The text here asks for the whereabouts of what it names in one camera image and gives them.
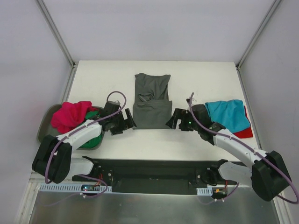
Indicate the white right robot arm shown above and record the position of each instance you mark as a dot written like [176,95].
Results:
[264,172]

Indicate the aluminium frame post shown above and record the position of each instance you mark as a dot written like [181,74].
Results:
[55,32]
[263,24]

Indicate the grey t-shirt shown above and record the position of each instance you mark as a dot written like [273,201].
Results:
[152,107]

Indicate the green t-shirt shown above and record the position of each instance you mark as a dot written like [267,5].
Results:
[94,141]

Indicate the red folded t-shirt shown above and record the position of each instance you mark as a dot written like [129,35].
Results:
[245,133]

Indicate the right white cable duct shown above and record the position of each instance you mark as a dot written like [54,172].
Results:
[204,191]

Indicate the left aluminium frame post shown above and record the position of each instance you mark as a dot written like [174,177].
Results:
[55,32]

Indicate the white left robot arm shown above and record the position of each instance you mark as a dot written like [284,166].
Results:
[54,160]

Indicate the white cable duct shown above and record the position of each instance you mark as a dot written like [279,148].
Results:
[75,188]
[204,191]

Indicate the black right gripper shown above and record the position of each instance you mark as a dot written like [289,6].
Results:
[180,120]

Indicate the right aluminium frame post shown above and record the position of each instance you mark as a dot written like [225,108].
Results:
[263,24]

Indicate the left white cable duct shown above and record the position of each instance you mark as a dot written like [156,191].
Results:
[75,188]

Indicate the grey plastic bin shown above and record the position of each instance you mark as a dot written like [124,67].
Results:
[46,128]

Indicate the magenta t-shirt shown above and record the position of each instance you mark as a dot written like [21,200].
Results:
[70,115]

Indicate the teal folded t-shirt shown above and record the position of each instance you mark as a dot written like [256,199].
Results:
[230,114]

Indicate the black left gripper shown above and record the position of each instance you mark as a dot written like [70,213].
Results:
[124,121]

